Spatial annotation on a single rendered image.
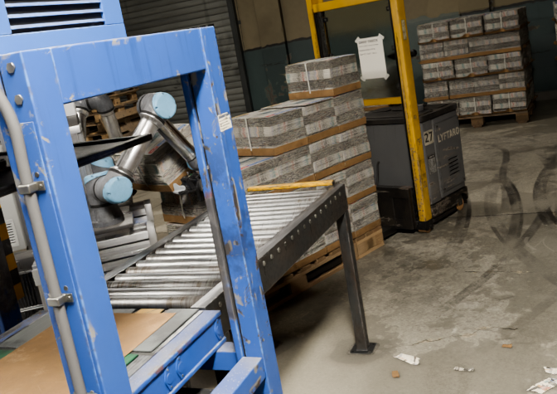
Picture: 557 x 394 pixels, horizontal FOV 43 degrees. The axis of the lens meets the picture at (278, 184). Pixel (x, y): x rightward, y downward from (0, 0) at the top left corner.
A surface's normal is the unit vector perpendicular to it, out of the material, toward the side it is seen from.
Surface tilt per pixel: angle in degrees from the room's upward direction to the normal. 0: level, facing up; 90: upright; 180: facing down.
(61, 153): 90
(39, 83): 90
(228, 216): 90
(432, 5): 90
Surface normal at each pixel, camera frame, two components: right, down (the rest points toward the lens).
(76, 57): 0.91, -0.07
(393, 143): -0.67, 0.27
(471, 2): -0.37, 0.26
